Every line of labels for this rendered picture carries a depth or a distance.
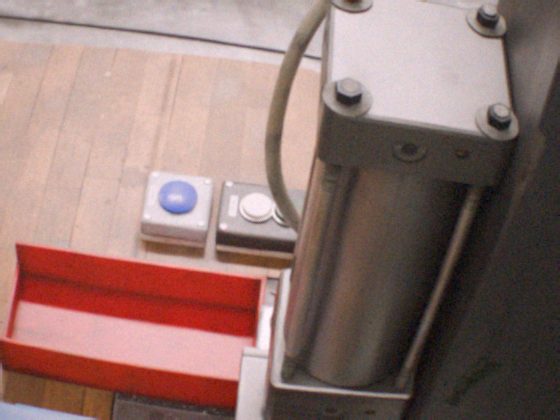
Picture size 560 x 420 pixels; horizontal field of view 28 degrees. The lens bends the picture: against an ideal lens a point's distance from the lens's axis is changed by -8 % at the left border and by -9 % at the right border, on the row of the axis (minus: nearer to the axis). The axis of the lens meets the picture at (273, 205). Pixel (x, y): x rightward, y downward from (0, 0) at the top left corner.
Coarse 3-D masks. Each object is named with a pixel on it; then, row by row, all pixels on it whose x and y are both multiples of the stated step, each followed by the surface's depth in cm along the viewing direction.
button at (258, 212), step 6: (246, 198) 122; (252, 198) 122; (258, 198) 122; (264, 198) 122; (246, 204) 121; (252, 204) 121; (258, 204) 122; (264, 204) 122; (270, 204) 122; (246, 210) 121; (252, 210) 121; (258, 210) 121; (264, 210) 121; (270, 210) 122; (252, 216) 121; (258, 216) 121; (264, 216) 121
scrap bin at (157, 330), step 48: (48, 288) 116; (96, 288) 117; (144, 288) 116; (192, 288) 115; (240, 288) 115; (0, 336) 106; (48, 336) 113; (96, 336) 114; (144, 336) 114; (192, 336) 115; (240, 336) 116; (96, 384) 110; (144, 384) 108; (192, 384) 107
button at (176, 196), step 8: (168, 184) 122; (176, 184) 122; (184, 184) 122; (160, 192) 121; (168, 192) 121; (176, 192) 121; (184, 192) 122; (192, 192) 122; (160, 200) 121; (168, 200) 121; (176, 200) 121; (184, 200) 121; (192, 200) 121; (168, 208) 120; (176, 208) 120; (184, 208) 121; (192, 208) 121
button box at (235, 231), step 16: (224, 192) 123; (240, 192) 123; (256, 192) 124; (288, 192) 124; (304, 192) 124; (224, 208) 122; (240, 208) 122; (272, 208) 122; (224, 224) 120; (240, 224) 121; (256, 224) 121; (272, 224) 121; (224, 240) 121; (240, 240) 121; (256, 240) 121; (272, 240) 120; (288, 240) 120; (272, 256) 122; (288, 256) 122
